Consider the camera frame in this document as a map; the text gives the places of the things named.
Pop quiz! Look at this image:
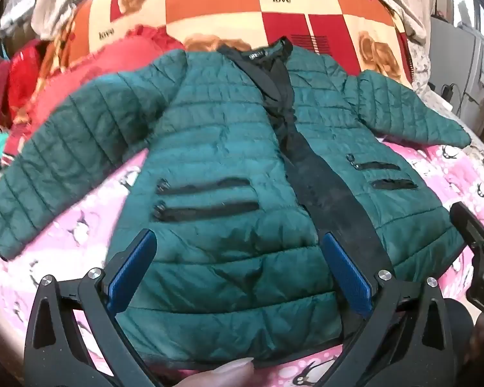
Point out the red heart ruffled pillow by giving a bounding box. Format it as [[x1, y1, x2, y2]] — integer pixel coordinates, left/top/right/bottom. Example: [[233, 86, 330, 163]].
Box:
[[1, 25, 183, 165]]

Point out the green quilted puffer jacket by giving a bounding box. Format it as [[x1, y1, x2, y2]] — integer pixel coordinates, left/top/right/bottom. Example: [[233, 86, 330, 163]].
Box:
[[0, 39, 470, 365]]

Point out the person's left hand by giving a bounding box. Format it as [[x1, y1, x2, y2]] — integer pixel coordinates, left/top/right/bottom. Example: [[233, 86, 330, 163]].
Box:
[[176, 357, 254, 387]]

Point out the red clothes pile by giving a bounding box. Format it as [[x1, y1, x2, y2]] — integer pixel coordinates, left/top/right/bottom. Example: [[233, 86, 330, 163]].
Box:
[[0, 39, 46, 128]]

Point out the black power adapter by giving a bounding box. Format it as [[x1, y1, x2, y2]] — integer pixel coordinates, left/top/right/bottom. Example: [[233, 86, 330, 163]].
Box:
[[441, 84, 454, 103]]

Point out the pink penguin print quilt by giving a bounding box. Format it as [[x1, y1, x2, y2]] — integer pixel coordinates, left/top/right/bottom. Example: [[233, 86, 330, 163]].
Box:
[[0, 142, 484, 386]]

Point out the grey cabinet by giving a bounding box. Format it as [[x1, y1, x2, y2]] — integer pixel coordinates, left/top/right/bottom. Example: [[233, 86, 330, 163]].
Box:
[[429, 17, 484, 134]]

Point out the orange red checkered blanket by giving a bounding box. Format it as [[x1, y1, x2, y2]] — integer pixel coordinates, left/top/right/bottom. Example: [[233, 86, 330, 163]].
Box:
[[42, 0, 413, 86]]

